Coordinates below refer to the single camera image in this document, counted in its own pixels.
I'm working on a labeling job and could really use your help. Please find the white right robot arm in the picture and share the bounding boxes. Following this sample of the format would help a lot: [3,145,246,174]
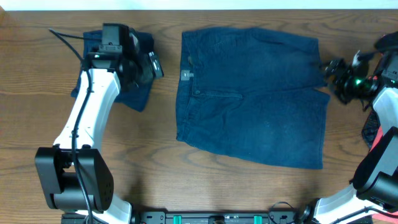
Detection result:
[300,49,397,223]

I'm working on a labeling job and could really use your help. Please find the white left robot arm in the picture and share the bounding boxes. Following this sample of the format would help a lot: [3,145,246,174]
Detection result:
[34,24,163,223]

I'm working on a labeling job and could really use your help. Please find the folded dark blue shorts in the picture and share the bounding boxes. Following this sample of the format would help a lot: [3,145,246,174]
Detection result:
[83,30,154,112]

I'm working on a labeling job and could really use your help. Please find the black garment in pile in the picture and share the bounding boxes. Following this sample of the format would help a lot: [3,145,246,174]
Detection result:
[374,32,398,52]

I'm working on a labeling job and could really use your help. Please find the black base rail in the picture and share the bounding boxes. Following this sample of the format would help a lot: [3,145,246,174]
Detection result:
[130,202,310,224]

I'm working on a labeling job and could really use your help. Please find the dark blue shorts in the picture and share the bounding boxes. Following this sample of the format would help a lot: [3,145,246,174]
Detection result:
[175,27,330,169]
[83,30,154,112]

